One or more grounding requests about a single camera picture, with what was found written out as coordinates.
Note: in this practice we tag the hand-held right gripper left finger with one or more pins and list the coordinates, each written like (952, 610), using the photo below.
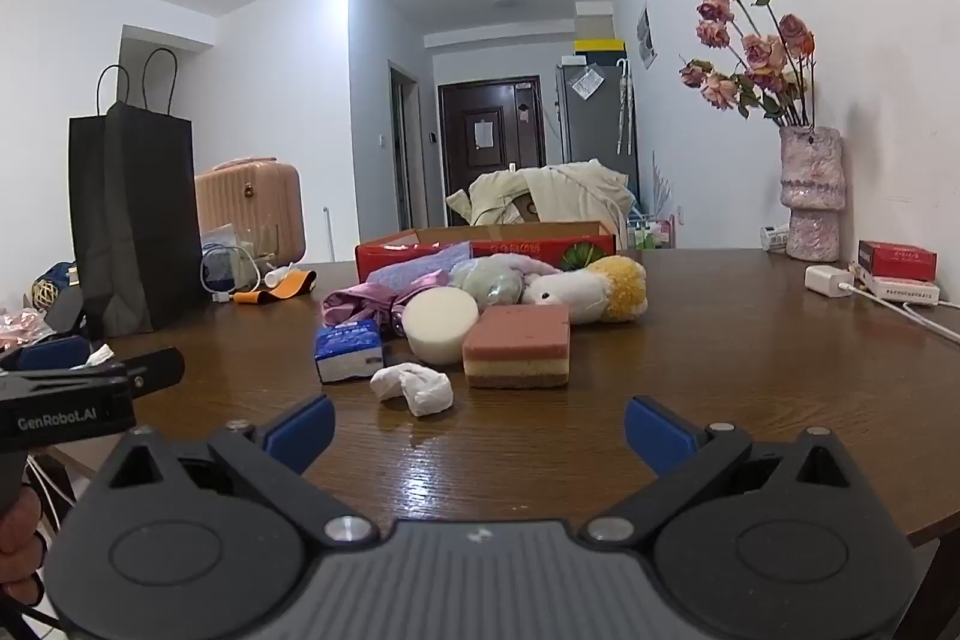
(300, 434)

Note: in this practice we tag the white round sponge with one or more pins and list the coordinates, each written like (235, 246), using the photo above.
(441, 325)

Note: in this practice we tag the folded umbrella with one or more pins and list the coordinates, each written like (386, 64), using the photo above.
(623, 108)

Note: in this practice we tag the beige jacket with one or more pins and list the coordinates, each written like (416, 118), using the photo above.
(555, 190)

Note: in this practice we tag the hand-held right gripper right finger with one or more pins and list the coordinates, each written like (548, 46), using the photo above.
(660, 436)

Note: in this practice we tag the iridescent green pouch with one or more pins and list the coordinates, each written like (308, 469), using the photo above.
(487, 281)

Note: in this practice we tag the blue tissue packet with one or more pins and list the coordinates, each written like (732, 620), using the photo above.
(349, 351)

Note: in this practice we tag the paper note on refrigerator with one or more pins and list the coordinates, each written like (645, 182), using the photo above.
(586, 84)

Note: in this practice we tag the person's left hand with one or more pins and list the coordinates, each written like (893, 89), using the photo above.
(19, 535)

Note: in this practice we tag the pink textured vase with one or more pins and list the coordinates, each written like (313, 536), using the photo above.
(811, 190)

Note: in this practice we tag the dried pink flowers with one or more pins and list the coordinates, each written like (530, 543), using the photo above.
(757, 55)

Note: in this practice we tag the red cardboard box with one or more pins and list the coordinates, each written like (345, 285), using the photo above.
(555, 248)

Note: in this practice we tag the yellow box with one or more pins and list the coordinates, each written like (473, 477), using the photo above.
(600, 45)

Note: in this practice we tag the white flat box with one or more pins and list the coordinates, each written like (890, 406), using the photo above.
(904, 291)

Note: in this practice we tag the black paper bag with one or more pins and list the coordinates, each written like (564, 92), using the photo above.
(135, 220)

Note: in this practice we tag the red flat box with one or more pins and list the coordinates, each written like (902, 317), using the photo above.
(896, 259)

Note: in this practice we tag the white charger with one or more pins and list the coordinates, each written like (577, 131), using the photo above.
(825, 280)

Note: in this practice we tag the pink layered sponge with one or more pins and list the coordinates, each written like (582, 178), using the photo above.
(517, 344)

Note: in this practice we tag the small white box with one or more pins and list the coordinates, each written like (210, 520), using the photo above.
(774, 236)

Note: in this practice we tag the white bottle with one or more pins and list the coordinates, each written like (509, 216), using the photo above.
(279, 274)

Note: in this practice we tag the pink suitcase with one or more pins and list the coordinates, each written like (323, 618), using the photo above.
(251, 205)

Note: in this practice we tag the grey refrigerator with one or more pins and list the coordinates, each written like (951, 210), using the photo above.
(596, 123)

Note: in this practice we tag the wall poster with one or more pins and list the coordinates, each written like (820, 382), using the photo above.
(646, 36)

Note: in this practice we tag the dark blue box gold ball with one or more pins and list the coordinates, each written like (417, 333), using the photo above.
(51, 286)

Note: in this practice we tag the dark brown door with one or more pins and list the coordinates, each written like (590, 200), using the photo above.
(487, 130)

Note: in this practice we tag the pink cloth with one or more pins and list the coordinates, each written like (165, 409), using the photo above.
(360, 302)

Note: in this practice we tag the green bottles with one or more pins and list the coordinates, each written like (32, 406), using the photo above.
(649, 233)

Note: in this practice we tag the purple towel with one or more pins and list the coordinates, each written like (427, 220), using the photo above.
(420, 269)

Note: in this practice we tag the white yellow plush toy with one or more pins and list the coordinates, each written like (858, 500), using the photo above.
(592, 291)

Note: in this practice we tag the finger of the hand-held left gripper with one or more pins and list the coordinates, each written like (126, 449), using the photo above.
(45, 355)
(154, 370)

